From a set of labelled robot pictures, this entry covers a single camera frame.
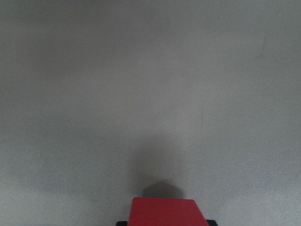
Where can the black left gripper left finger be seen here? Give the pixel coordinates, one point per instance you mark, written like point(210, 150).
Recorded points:
point(121, 223)

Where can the red block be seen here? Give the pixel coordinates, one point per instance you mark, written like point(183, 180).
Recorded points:
point(146, 211)

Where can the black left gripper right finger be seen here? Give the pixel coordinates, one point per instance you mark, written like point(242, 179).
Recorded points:
point(211, 222)

